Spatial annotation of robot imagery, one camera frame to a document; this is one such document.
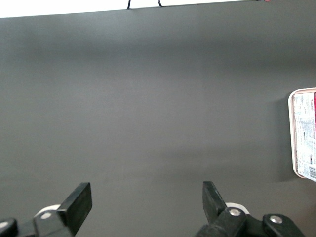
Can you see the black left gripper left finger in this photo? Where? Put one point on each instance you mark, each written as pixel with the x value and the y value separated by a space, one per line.
pixel 74 209

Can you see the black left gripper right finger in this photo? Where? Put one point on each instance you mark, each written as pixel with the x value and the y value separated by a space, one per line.
pixel 214 205

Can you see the beige plastic tray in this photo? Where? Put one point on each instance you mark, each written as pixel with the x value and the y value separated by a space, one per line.
pixel 291 138

